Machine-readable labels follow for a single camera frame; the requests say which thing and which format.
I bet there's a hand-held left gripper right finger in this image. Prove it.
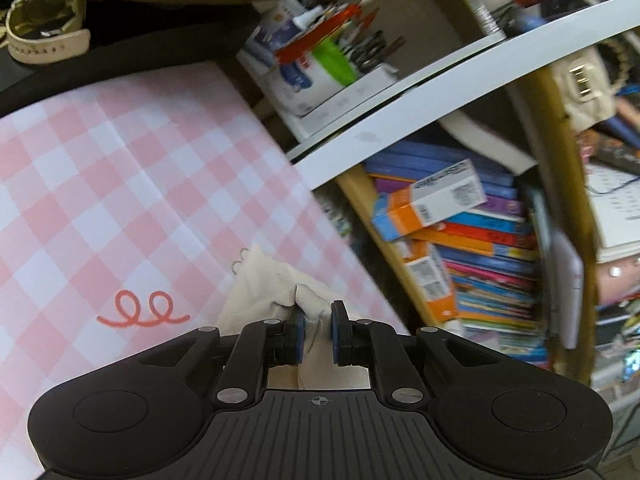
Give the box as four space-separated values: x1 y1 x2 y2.
330 300 506 408

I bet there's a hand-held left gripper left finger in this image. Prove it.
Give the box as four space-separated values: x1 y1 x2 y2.
135 305 306 408

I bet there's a cream t-shirt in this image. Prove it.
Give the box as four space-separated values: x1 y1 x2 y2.
216 244 373 391

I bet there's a flat orange white box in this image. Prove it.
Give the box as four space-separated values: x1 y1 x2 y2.
400 242 461 323

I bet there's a row of colourful books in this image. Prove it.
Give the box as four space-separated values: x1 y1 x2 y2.
365 142 551 361

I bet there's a tall orange blue box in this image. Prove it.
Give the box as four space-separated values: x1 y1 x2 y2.
371 159 488 242

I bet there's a pink checked table mat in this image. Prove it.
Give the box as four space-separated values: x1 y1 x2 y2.
0 60 416 478

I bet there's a white tablet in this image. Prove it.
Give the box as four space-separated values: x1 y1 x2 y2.
547 230 585 350

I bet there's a thick grey-edged book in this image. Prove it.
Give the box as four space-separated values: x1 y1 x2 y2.
440 112 538 173

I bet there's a white blue pen container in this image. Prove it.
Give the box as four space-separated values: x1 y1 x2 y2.
245 0 361 111

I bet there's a wooden bookshelf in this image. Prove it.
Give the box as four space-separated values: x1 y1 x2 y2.
337 65 601 386

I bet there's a beige quilted purse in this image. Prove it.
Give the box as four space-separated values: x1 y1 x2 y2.
552 50 618 131

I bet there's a white shelf frame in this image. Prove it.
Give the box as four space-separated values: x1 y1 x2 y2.
287 2 640 192

